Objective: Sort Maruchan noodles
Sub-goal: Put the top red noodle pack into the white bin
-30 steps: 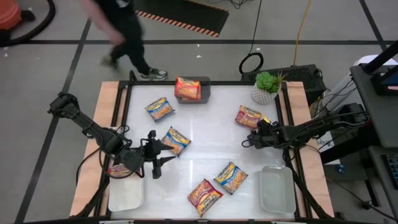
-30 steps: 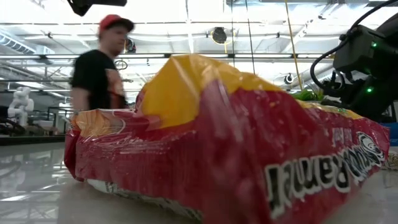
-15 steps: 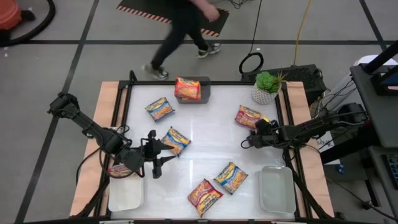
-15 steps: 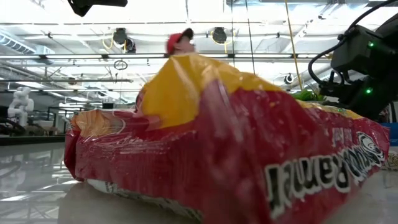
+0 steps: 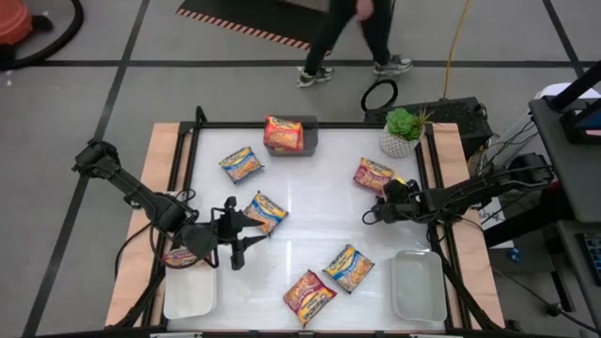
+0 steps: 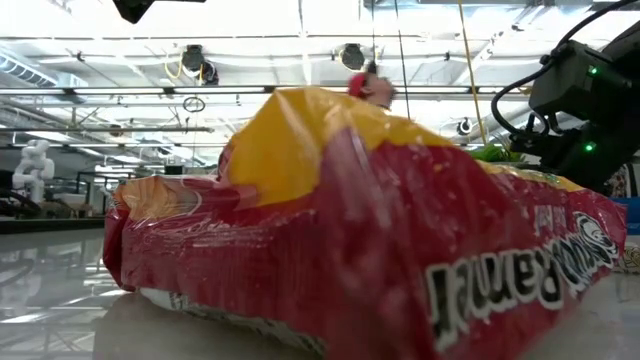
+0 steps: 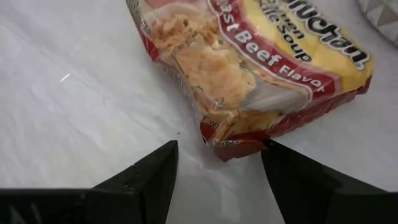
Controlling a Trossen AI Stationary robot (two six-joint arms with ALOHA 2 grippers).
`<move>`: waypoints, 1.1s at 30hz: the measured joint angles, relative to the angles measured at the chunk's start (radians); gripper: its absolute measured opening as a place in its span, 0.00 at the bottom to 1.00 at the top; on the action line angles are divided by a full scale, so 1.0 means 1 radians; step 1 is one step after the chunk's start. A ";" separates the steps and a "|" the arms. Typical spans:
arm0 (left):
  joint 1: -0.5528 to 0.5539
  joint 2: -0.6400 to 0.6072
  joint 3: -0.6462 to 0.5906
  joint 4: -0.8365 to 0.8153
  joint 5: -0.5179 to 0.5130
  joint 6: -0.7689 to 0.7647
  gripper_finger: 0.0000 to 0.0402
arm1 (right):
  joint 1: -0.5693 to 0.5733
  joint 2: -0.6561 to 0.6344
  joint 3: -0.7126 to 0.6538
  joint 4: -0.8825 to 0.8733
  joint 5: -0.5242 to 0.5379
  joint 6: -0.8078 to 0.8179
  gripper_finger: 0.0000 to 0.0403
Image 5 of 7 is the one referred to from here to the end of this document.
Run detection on orange shop vacuum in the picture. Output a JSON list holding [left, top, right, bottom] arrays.
[[0, 0, 54, 46]]

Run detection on black metal table frame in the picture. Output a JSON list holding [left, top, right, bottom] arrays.
[[110, 105, 506, 337]]

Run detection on red roast beef ramen pack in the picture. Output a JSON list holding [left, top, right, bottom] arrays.
[[283, 269, 338, 329], [353, 157, 395, 194], [162, 247, 201, 269]]

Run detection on black cable with coil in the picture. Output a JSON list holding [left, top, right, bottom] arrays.
[[360, 74, 400, 113]]

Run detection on white paper sheet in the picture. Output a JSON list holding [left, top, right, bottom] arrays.
[[477, 206, 516, 250]]

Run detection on black plug with cable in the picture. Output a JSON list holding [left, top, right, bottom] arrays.
[[490, 267, 601, 335]]

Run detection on black hazard-striped floor mat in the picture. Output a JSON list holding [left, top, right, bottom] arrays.
[[176, 0, 348, 56]]

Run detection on black monitor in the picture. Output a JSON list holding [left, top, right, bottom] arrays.
[[558, 98, 601, 146]]

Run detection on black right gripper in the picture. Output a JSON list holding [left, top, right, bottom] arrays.
[[362, 177, 426, 225]]

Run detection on black diagonal pole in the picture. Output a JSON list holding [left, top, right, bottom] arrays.
[[547, 60, 601, 113]]

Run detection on black keyboard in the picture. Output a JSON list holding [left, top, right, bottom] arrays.
[[575, 232, 601, 288]]

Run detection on black desk leg beam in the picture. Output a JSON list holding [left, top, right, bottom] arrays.
[[483, 187, 577, 250]]

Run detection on green succulent in white pot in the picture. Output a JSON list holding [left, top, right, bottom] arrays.
[[378, 106, 436, 160]]

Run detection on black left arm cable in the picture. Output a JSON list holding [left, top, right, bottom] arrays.
[[148, 187, 222, 271]]

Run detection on person's hand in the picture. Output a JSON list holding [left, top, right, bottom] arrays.
[[355, 0, 375, 21]]

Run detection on black perforated computer case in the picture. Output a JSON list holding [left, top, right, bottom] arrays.
[[364, 96, 494, 159]]

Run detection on grey desk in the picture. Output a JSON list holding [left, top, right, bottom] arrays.
[[529, 96, 601, 224]]

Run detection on black vacuum hose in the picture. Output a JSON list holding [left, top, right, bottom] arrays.
[[0, 0, 85, 71]]

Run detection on person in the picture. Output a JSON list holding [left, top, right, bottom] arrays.
[[296, 0, 414, 89]]

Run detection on grey plastic bin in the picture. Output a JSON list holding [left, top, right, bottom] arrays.
[[262, 115, 319, 158]]

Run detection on orange chicken ramen pack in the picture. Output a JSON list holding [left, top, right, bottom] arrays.
[[263, 115, 304, 151]]

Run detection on black base power cable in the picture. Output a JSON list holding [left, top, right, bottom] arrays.
[[114, 216, 161, 282]]

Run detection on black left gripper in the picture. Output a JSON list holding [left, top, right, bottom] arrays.
[[208, 196, 269, 272]]

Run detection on blue soy sauce ramen pack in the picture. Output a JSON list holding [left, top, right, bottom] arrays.
[[322, 243, 376, 295], [243, 191, 289, 236], [219, 146, 264, 184]]

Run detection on yellow cable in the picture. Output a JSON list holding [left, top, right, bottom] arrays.
[[442, 0, 472, 100]]

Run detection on white rectangular tray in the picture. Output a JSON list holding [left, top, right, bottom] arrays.
[[162, 252, 218, 320], [390, 250, 448, 324]]

